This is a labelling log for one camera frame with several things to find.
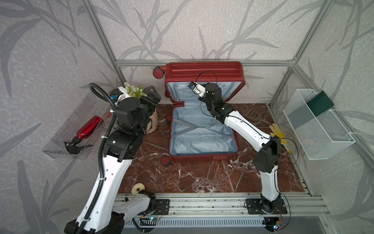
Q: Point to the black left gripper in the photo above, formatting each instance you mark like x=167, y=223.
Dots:
x=155, y=97

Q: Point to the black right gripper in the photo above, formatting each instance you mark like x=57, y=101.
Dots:
x=201, y=99

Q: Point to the red hard-shell suitcase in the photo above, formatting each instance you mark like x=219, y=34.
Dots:
x=194, y=134

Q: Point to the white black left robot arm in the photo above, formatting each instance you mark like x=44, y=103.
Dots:
x=123, y=138

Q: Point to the beige flower pot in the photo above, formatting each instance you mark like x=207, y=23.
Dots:
x=153, y=123

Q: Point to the white green artificial flowers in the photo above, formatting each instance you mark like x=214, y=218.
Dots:
x=134, y=91

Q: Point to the yellow rubber glove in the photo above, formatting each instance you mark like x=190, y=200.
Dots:
x=276, y=131

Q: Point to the white tape roll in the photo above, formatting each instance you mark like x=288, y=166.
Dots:
x=137, y=188

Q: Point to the dark green card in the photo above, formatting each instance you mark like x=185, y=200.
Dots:
x=320, y=104

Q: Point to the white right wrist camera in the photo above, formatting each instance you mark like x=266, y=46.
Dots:
x=197, y=89

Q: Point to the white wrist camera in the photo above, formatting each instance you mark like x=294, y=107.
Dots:
x=197, y=89
x=119, y=94

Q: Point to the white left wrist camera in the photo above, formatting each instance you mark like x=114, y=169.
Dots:
x=119, y=94

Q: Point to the clear plastic wall bin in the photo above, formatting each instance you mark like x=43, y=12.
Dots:
x=89, y=107

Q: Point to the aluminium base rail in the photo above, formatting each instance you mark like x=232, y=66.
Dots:
x=232, y=204

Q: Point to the white wire mesh basket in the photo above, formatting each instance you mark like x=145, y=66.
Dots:
x=322, y=136

